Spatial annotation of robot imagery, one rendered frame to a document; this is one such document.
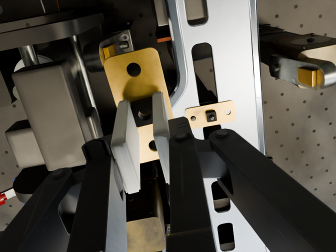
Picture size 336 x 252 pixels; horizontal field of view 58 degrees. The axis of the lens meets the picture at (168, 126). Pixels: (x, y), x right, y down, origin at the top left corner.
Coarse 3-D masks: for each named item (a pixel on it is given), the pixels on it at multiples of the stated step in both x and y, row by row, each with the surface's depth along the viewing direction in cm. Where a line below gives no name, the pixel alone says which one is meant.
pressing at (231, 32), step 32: (224, 0) 45; (256, 0) 46; (192, 32) 46; (224, 32) 47; (256, 32) 47; (192, 64) 48; (224, 64) 48; (256, 64) 49; (192, 96) 50; (224, 96) 50; (256, 96) 51; (256, 128) 53
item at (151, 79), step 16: (144, 48) 20; (112, 64) 21; (144, 64) 21; (160, 64) 21; (112, 80) 21; (128, 80) 21; (144, 80) 21; (160, 80) 21; (128, 96) 21; (144, 96) 22; (144, 128) 22; (144, 144) 23; (144, 160) 24
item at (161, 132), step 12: (156, 96) 20; (156, 108) 18; (156, 120) 16; (156, 132) 15; (168, 132) 15; (156, 144) 15; (168, 144) 15; (168, 156) 15; (168, 168) 15; (168, 180) 15
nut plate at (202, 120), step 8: (208, 104) 51; (216, 104) 51; (224, 104) 51; (232, 104) 51; (192, 112) 51; (200, 112) 51; (208, 112) 50; (216, 112) 51; (224, 112) 51; (232, 112) 51; (200, 120) 51; (208, 120) 51; (216, 120) 51; (224, 120) 52; (232, 120) 52; (192, 128) 52
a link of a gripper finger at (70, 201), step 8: (104, 136) 18; (80, 176) 14; (120, 176) 15; (72, 184) 14; (80, 184) 14; (120, 184) 15; (72, 192) 13; (64, 200) 13; (72, 200) 14; (64, 208) 14; (72, 208) 14; (64, 216) 14
